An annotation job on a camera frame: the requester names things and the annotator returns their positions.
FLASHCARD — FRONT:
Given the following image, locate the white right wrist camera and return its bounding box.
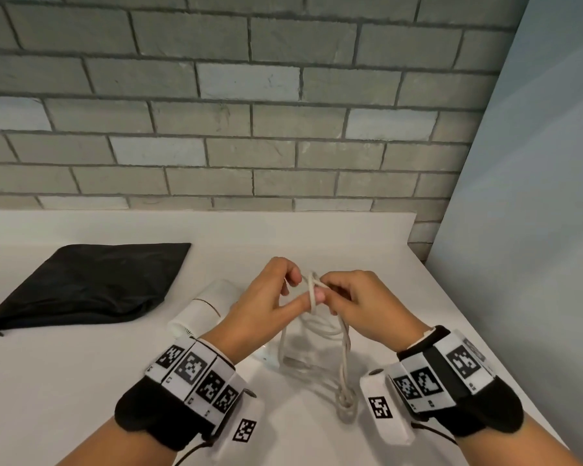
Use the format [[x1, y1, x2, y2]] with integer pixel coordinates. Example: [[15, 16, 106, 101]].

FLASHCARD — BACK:
[[360, 370, 416, 447]]

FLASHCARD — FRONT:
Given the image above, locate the white power cord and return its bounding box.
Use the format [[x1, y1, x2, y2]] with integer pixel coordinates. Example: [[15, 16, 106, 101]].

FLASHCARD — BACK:
[[277, 272, 360, 424]]

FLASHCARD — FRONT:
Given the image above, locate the person's right hand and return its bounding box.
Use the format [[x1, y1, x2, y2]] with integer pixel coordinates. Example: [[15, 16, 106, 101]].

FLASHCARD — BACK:
[[320, 270, 431, 356]]

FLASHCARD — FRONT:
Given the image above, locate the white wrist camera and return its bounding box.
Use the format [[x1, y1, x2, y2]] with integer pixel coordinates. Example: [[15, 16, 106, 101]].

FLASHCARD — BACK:
[[213, 395, 266, 458], [360, 370, 416, 447]]

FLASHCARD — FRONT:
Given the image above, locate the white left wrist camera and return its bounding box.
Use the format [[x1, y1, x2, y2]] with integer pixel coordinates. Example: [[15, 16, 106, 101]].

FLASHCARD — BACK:
[[213, 395, 266, 458]]

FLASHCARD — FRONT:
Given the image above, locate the white hair dryer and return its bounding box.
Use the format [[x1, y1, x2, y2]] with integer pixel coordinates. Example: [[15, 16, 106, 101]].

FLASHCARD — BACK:
[[167, 280, 285, 372]]

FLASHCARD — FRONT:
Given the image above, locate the person's left hand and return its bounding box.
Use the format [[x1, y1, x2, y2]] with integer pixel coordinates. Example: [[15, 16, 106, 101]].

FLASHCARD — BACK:
[[201, 257, 326, 365]]

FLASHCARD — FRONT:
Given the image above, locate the black fabric pouch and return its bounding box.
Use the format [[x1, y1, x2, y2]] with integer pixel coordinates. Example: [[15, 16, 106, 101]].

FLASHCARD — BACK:
[[0, 243, 192, 337]]

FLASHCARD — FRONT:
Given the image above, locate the right wrist marker band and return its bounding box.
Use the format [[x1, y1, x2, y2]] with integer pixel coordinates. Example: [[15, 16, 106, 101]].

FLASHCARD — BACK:
[[386, 326, 524, 438]]

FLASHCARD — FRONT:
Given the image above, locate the wrist marker band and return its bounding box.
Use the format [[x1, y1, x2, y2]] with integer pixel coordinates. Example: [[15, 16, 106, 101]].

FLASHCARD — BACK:
[[114, 337, 258, 453], [386, 326, 524, 438]]

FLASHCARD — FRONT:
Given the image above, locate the person's left forearm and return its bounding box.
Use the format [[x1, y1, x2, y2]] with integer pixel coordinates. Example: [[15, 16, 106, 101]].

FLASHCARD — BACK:
[[53, 415, 185, 466]]

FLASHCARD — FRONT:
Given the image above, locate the left wrist marker band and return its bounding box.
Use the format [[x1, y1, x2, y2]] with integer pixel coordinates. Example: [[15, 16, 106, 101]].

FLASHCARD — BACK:
[[114, 337, 258, 453]]

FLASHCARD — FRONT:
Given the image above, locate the person's right forearm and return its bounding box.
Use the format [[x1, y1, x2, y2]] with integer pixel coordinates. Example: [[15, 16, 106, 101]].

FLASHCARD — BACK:
[[442, 412, 583, 466]]

